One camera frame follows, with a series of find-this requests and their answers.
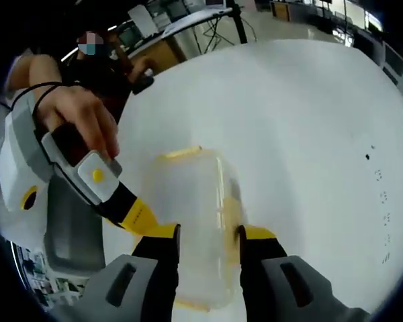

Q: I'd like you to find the black computer mouse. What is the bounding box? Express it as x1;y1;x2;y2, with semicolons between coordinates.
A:
132;74;156;95

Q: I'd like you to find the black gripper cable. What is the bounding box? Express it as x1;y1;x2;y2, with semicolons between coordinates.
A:
11;81;64;144

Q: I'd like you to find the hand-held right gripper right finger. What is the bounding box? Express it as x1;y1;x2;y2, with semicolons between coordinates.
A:
237;225;371;322

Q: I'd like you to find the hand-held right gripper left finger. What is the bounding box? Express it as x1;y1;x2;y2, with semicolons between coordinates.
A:
83;223;182;322

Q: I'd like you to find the clear plastic container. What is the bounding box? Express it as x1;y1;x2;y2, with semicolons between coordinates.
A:
146;144;247;313

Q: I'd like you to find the white folding laptop table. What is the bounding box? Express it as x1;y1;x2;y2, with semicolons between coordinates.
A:
161;0;250;45

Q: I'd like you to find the person's left hand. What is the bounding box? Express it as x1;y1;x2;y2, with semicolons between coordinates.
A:
36;85;121;159

